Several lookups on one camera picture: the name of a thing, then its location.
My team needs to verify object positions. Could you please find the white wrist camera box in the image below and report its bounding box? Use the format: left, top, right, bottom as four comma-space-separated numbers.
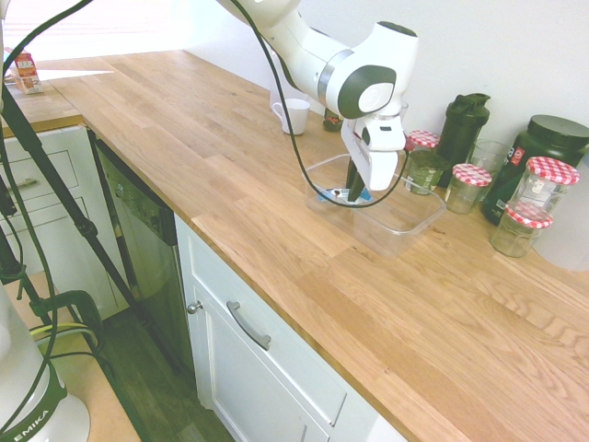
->
362, 120, 408, 154

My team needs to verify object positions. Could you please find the large jar red checkered lid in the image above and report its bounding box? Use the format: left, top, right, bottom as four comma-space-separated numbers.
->
507, 156, 582, 218

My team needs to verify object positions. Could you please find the orange cardboard carton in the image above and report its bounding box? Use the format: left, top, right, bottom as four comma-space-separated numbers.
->
3, 51, 45, 96

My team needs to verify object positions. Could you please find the yellow cable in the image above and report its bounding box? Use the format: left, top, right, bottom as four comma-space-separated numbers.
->
29, 321, 98, 347

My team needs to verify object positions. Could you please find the large black protein tub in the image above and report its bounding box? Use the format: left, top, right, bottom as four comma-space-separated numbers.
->
479, 114, 589, 227

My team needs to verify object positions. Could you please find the clear plastic rectangular container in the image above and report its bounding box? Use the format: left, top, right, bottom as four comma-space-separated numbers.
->
301, 153, 448, 258

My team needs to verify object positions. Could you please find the black shaker bottle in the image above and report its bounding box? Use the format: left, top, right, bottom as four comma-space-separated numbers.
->
433, 92, 492, 190

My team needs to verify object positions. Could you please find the black camera tripod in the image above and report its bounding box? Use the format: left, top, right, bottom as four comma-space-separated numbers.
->
0, 77, 185, 376

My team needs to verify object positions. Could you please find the white ceramic mug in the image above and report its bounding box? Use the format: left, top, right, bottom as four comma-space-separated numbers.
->
271, 97, 312, 136

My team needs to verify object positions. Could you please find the dark green clamp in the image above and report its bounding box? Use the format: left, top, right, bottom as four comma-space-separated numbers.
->
26, 289, 105, 366

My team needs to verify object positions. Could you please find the silver drawer handle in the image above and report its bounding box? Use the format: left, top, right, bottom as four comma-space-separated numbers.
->
225, 300, 273, 352

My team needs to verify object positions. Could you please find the spice jar dark lid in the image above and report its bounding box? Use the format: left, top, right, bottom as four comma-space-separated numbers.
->
322, 107, 344, 134

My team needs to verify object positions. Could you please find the brushed metal drawer pull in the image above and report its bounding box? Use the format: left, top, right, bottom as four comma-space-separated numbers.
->
6, 178, 41, 194

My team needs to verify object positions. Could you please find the clear glass tumbler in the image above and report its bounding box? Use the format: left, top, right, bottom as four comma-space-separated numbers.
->
468, 138, 513, 186

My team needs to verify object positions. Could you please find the white cabinet with drawer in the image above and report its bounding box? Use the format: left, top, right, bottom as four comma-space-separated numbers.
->
173, 213, 407, 442

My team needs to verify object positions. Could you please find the wooden robot mounting board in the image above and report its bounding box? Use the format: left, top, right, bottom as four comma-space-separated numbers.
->
0, 269, 142, 442

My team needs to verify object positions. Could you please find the dark steel dishwasher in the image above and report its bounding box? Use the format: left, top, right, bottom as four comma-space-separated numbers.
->
88, 130, 195, 375

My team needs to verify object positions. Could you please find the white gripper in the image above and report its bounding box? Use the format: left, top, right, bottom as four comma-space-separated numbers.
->
340, 118, 400, 204

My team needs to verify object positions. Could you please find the blue protein bar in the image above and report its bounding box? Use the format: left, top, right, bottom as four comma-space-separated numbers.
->
317, 187, 375, 204

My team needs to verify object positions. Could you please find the green foil-lidded cup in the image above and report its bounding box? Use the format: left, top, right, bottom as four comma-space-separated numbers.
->
405, 149, 452, 197

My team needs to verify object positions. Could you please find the glass jar red checkered lid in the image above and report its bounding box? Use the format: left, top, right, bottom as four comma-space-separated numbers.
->
445, 162, 494, 215
406, 129, 441, 171
489, 202, 555, 259

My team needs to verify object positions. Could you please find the tall glass mug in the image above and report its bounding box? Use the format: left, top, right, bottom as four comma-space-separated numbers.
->
394, 99, 410, 139

